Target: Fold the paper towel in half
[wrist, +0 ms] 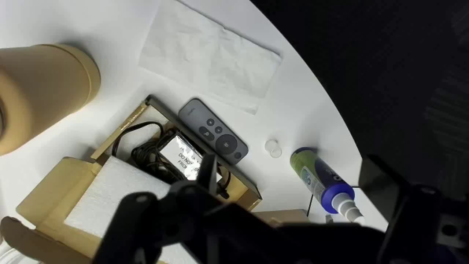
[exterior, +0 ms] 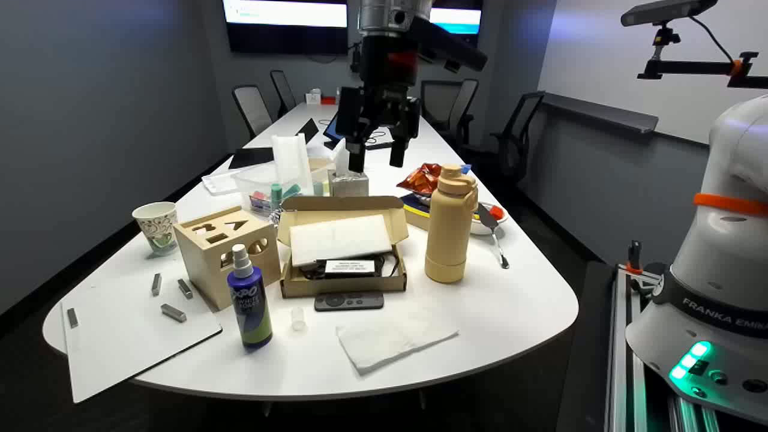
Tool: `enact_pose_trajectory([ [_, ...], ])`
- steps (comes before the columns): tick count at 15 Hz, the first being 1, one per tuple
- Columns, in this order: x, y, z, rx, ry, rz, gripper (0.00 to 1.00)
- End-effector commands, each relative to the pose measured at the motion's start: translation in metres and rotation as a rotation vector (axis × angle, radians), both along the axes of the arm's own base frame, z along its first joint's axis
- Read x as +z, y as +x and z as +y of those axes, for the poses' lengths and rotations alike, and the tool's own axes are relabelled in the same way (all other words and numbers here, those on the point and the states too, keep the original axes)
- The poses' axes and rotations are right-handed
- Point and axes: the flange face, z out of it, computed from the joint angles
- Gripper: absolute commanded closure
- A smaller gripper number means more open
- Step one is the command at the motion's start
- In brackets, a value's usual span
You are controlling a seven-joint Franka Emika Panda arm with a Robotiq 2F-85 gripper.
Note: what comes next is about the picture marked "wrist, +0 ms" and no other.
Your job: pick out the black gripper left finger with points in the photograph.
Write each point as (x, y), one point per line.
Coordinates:
(147, 221)

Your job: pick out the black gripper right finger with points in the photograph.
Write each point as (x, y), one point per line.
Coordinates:
(420, 221)

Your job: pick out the white paper towel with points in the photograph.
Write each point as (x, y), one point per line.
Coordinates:
(210, 53)

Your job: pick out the white paper sheet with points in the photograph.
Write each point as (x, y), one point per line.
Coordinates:
(118, 191)

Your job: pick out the black power adapter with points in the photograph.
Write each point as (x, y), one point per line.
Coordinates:
(178, 155)

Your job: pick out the open brown cardboard box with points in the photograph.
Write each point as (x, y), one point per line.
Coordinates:
(68, 188)

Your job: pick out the green bottle with blue cap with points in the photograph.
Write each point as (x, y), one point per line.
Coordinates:
(317, 178)

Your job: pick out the grey remote control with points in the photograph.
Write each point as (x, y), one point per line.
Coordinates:
(213, 130)

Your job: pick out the small white round cap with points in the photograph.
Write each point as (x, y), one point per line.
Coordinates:
(273, 147)

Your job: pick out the beige cylindrical cup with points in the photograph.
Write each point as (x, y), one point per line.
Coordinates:
(45, 93)

